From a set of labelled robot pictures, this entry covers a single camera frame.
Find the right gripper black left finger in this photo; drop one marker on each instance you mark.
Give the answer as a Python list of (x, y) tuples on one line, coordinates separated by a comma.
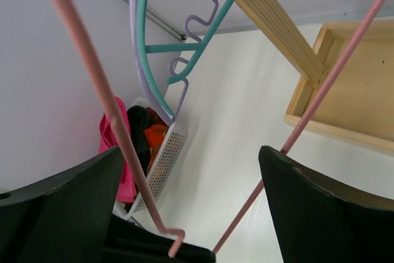
[(68, 217)]

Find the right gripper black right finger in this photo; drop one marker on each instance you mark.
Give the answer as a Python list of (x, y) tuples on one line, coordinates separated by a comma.
[(319, 219)]

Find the teal plastic hanger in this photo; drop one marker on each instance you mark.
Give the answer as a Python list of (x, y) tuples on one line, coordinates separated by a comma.
[(201, 31)]

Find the wooden clothes rack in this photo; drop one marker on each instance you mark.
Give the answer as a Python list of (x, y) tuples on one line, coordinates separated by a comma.
[(345, 90)]

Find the orange patterned garment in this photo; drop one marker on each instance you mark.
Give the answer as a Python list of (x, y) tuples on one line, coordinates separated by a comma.
[(154, 134)]

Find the black garment in basket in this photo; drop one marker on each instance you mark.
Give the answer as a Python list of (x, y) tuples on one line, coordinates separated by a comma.
[(139, 121)]

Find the white plastic laundry basket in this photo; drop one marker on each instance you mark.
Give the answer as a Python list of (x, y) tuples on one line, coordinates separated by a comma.
[(158, 174)]

